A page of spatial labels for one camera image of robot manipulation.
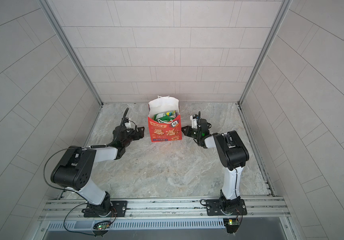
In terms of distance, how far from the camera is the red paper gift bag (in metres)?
0.80

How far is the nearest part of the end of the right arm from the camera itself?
77 cm

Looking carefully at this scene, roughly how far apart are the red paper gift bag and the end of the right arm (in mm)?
43
